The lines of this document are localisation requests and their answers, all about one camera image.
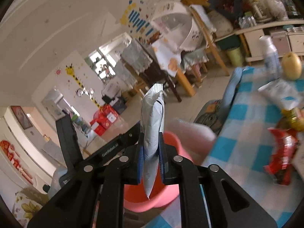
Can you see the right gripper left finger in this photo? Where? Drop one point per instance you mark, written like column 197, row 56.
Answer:
column 105, row 174

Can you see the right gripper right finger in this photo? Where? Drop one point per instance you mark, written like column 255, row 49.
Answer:
column 195, row 186

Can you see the silver foil wrapper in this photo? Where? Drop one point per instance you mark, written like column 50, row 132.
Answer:
column 151, row 125

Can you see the yellow green snack bag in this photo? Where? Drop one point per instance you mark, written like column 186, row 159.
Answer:
column 291, row 119

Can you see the red gift boxes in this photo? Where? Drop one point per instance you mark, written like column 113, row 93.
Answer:
column 103, row 119

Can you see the blue checkered tablecloth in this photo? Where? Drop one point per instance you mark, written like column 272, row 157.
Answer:
column 244, row 146

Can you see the owl pattern stool cushion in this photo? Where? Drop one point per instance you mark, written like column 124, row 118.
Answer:
column 209, row 117

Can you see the dark wooden chair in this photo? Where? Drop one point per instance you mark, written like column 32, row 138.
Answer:
column 143, row 64

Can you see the red snack wrapper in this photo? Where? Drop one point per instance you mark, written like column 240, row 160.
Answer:
column 280, row 163

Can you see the wooden dining table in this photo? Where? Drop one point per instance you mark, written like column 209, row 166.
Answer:
column 170, row 62

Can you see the green waste bin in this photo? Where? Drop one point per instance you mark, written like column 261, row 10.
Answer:
column 236, row 57

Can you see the white blue snack bag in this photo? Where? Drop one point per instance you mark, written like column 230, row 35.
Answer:
column 282, row 94

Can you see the white blue bottle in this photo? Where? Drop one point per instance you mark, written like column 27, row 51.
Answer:
column 270, row 57

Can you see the large yellow pear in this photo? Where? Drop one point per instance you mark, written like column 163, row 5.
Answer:
column 291, row 65

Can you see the white tv cabinet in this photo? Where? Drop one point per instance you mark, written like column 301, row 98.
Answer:
column 287, row 36

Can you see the dark flower bouquet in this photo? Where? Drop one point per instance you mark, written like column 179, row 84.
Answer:
column 228, row 8

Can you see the giraffe height wall sticker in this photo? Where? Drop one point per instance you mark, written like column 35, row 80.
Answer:
column 82, row 90

